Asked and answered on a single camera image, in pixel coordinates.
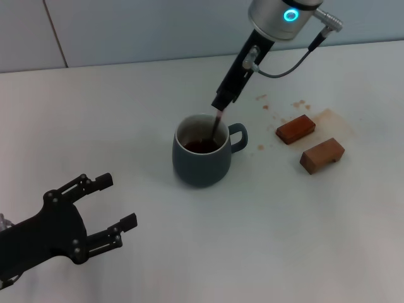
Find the notched light wooden block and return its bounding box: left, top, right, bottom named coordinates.
left=299, top=138, right=346, bottom=175

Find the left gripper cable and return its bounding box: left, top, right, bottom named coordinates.
left=0, top=271, right=23, bottom=288

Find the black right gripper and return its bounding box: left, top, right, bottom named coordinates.
left=211, top=29, right=276, bottom=111

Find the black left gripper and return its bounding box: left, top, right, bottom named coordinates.
left=0, top=172, right=139, bottom=282

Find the dark brown coffee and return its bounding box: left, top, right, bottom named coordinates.
left=182, top=140, right=223, bottom=155

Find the dark grey ceramic cup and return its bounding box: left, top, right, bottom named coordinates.
left=171, top=112, right=249, bottom=189

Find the flat reddish wooden block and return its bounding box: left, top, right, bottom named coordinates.
left=275, top=114, right=317, bottom=145

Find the pink handled metal spoon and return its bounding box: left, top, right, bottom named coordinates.
left=210, top=109, right=225, bottom=143

